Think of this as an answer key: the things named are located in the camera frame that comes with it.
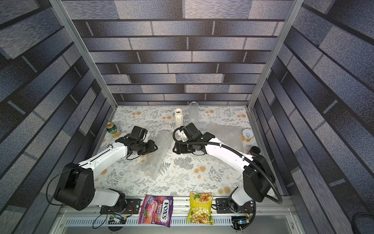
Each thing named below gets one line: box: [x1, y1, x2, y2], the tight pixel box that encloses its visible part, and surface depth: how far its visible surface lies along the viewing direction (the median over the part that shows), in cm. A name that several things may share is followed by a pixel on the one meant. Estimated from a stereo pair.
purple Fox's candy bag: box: [138, 195, 174, 228], surface depth 72 cm
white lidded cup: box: [241, 128, 254, 142], surface depth 98 cm
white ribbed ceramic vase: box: [174, 108, 184, 130], surface depth 97 cm
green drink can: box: [105, 121, 118, 135], surface depth 97 cm
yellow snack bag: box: [186, 191, 214, 226], surface depth 71 cm
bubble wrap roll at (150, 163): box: [137, 130, 174, 180], surface depth 87 cm
